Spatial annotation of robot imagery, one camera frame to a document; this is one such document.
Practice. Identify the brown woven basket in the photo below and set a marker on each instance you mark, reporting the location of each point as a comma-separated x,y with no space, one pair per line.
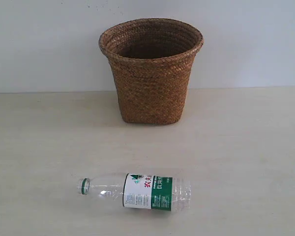
151,61

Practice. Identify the clear plastic water bottle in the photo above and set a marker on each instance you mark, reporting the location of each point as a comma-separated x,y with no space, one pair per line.
139,191

